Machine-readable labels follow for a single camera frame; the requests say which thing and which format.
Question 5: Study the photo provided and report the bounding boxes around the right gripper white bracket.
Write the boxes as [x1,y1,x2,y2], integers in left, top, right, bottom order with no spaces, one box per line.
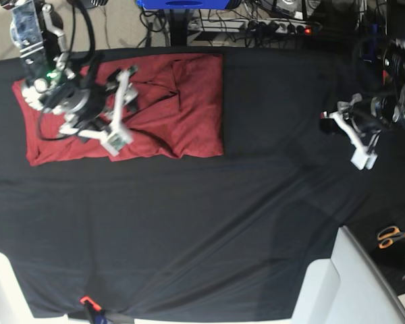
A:
[20,64,139,158]

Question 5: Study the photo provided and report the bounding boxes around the dark red long-sleeve shirt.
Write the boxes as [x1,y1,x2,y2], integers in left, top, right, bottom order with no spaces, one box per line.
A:
[11,53,224,166]

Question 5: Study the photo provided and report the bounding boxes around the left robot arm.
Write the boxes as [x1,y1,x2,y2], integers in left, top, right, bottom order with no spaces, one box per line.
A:
[320,1,405,170]

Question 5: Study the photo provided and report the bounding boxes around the black table cloth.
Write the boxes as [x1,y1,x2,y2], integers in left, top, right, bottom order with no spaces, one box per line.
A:
[0,48,405,322]

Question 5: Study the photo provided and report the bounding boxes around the white power strip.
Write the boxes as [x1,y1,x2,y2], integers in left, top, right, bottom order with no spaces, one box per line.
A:
[188,18,322,35]

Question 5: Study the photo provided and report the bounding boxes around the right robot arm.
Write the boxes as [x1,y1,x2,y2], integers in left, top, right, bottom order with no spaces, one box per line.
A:
[0,1,138,156]

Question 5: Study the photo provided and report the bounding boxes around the yellow handled scissors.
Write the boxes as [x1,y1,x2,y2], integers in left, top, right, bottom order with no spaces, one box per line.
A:
[377,225,405,249]

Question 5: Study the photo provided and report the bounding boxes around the blue plastic bin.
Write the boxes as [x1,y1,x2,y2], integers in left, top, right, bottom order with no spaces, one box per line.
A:
[136,0,241,10]

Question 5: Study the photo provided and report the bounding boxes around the white foam block right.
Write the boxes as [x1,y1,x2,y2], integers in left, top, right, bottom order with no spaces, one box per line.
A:
[291,226,405,323]

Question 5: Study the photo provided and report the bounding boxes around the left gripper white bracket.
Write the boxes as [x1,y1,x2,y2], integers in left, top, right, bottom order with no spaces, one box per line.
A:
[319,93,385,170]

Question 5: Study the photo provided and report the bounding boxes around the blue and orange clamp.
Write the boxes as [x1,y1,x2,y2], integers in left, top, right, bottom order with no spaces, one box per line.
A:
[80,296,109,324]

